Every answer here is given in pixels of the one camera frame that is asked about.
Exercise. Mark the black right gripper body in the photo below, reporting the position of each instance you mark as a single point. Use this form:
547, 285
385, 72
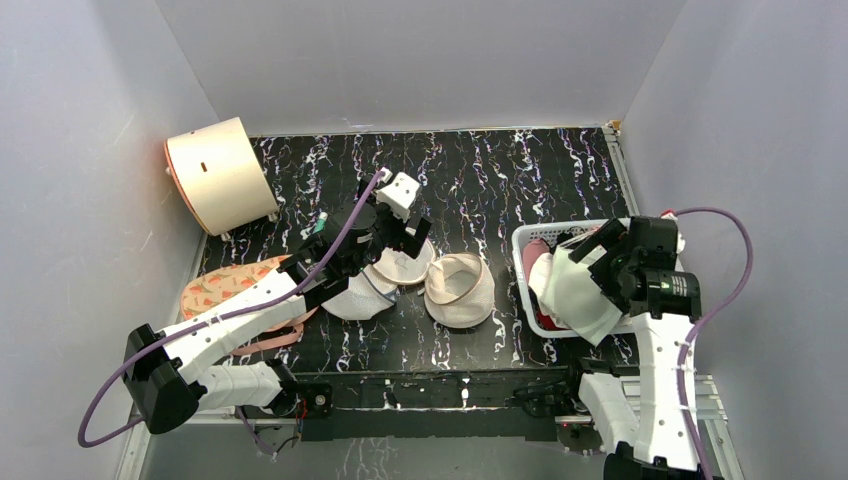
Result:
610, 259

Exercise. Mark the white mesh bag beige zipper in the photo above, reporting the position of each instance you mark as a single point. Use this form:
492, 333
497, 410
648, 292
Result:
458, 288

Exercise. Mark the pale green bra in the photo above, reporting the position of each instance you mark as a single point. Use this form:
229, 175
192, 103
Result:
581, 306

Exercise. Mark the black bra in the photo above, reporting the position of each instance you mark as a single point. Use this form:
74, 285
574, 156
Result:
568, 239

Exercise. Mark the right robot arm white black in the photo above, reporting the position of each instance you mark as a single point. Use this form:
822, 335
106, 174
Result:
660, 439

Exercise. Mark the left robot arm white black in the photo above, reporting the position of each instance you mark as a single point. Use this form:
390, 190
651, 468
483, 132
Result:
174, 373

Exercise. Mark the white plastic laundry basket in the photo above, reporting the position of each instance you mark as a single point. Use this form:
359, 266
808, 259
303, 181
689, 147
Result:
530, 291

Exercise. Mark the floral orange bra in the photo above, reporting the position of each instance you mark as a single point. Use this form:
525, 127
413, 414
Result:
212, 289

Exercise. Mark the green white marker pen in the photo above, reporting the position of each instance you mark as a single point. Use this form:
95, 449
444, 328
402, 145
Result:
321, 221

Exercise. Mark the pink garment in basket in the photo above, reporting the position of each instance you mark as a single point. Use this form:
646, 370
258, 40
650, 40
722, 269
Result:
533, 250

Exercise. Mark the white cloth in basket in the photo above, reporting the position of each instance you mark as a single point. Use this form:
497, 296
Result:
543, 281

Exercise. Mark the cream cylindrical drum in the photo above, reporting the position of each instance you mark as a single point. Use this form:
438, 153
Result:
219, 177

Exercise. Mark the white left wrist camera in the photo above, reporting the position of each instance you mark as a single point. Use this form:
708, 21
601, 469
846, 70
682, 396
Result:
399, 191

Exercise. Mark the aluminium frame rail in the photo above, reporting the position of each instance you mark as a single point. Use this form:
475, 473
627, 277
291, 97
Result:
457, 404

